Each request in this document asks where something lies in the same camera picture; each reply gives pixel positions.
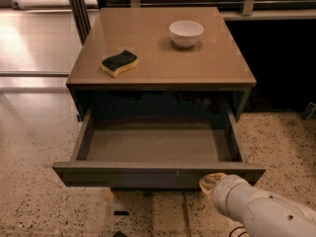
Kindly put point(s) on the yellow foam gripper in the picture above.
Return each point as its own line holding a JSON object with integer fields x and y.
{"x": 221, "y": 192}

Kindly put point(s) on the grey top drawer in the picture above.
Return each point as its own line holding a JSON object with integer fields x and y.
{"x": 155, "y": 153}

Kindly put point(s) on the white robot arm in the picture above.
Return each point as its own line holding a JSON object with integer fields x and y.
{"x": 262, "y": 213}

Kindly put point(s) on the brown drawer cabinet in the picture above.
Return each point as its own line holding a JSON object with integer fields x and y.
{"x": 214, "y": 63}

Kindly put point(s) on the small black floor object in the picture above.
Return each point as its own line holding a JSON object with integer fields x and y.
{"x": 119, "y": 234}

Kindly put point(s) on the white ceramic bowl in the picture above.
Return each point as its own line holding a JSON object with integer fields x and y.
{"x": 185, "y": 34}

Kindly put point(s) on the yellow green sponge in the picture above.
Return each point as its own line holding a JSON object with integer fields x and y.
{"x": 119, "y": 63}

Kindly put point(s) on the dark object at right wall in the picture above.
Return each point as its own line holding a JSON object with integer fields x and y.
{"x": 309, "y": 111}

